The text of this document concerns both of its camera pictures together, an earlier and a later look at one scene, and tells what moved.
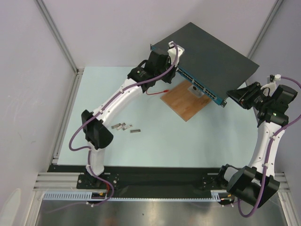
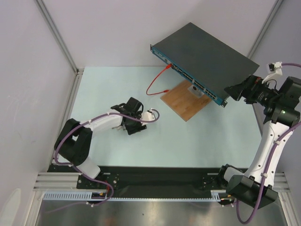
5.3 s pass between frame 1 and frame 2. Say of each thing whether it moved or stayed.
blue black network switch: stayed
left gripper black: moved
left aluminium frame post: stayed
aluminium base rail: stayed
